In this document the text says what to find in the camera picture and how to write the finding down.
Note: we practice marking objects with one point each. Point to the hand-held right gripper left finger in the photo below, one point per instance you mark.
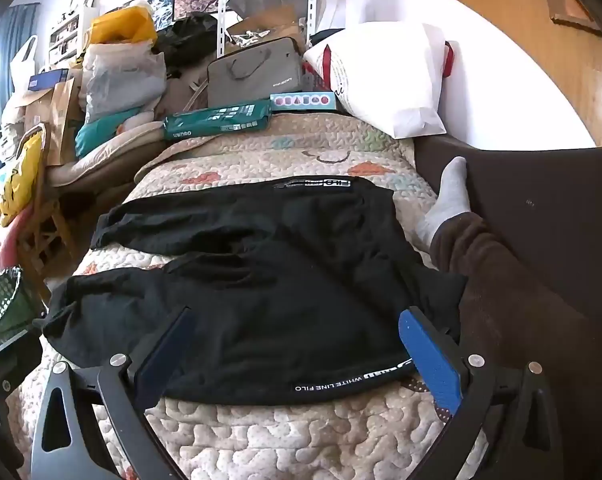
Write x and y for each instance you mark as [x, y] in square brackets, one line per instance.
[166, 355]

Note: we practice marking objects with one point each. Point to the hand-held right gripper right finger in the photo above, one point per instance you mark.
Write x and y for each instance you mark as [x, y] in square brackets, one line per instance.
[431, 360]

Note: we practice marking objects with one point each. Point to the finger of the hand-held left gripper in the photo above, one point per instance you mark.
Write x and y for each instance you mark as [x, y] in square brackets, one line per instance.
[6, 360]

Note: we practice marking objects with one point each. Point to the black pants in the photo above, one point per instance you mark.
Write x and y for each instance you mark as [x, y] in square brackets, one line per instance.
[281, 285]

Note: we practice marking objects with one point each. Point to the green mesh basket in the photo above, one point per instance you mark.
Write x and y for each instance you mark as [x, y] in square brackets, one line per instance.
[6, 305]

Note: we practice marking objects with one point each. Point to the person's leg in brown trousers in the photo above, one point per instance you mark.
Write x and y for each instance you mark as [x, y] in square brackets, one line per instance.
[506, 300]

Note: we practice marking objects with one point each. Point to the wooden chair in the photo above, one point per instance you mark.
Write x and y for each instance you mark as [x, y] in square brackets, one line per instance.
[46, 230]

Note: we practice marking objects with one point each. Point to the quilted heart print blanket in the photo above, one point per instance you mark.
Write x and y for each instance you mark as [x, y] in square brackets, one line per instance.
[281, 440]

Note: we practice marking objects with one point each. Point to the person's foot in white sock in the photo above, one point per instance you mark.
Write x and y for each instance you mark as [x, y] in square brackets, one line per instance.
[448, 200]

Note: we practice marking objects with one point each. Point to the yellow and pink bag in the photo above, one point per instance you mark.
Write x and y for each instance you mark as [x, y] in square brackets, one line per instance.
[23, 175]

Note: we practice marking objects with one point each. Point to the teal cushion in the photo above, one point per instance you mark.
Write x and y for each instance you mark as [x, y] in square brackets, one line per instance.
[101, 132]

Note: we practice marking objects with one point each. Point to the long green box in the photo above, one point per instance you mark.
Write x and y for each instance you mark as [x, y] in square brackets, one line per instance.
[216, 119]

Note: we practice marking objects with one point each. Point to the brown paper bag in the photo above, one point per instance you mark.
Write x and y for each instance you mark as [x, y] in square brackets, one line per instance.
[63, 120]

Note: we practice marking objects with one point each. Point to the clear plastic bag of clothes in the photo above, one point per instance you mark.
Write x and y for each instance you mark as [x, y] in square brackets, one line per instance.
[123, 77]

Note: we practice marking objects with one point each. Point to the white pillow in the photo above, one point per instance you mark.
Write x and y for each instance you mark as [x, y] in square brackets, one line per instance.
[391, 80]

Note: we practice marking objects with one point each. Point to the dark blue box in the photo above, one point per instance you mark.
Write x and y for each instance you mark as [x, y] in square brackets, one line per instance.
[48, 80]

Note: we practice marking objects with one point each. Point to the light blue flat box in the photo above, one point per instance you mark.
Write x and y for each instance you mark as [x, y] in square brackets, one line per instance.
[303, 102]

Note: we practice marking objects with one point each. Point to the white plastic bag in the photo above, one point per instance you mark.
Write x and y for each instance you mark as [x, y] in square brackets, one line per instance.
[23, 65]

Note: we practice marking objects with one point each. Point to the grey laptop bag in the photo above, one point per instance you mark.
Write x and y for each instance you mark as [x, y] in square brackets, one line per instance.
[256, 72]

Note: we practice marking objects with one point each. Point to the black bag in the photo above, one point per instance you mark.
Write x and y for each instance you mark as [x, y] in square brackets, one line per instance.
[188, 37]

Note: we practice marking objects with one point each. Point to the blue curtain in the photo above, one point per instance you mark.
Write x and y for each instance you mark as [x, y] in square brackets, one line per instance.
[13, 30]

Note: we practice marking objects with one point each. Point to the white shelf unit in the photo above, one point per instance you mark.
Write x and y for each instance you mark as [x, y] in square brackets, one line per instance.
[68, 35]

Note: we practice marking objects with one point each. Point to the open cardboard box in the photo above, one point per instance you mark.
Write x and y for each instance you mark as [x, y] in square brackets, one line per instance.
[266, 27]

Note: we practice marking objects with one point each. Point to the white metal shelf rack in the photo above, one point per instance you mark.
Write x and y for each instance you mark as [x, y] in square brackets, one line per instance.
[222, 10]

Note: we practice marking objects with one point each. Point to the blue wall poster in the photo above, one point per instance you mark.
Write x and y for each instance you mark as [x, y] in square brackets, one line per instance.
[160, 7]

